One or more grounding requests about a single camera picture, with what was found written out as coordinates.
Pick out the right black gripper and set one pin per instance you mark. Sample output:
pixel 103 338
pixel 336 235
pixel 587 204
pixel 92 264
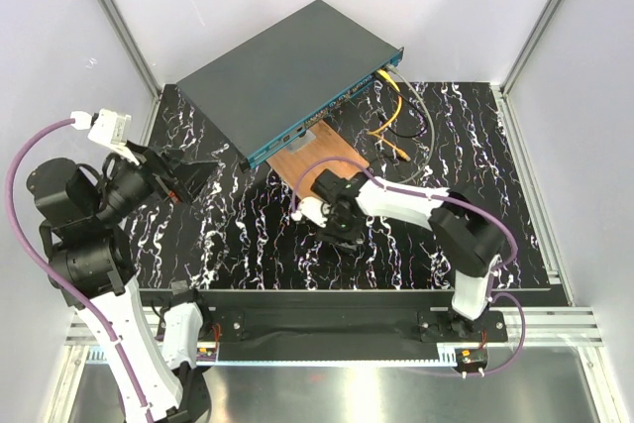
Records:
pixel 351 236

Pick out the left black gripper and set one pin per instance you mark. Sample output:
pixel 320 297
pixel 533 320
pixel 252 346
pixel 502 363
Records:
pixel 183 184

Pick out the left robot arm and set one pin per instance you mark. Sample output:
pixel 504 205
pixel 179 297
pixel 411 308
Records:
pixel 83 209

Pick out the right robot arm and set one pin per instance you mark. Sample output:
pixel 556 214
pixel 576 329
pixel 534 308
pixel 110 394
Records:
pixel 468 239

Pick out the wooden board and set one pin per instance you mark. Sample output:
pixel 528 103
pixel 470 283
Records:
pixel 327 143

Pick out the black marble pattern mat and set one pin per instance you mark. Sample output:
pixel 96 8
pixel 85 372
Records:
pixel 240 234

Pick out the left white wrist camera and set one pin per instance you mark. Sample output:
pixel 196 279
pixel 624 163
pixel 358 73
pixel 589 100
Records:
pixel 108 129

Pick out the grey metal bracket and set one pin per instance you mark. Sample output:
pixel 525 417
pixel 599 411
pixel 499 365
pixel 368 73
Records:
pixel 302 140

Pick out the teal network switch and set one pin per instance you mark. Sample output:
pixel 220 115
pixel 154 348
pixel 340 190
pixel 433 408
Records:
pixel 274 87

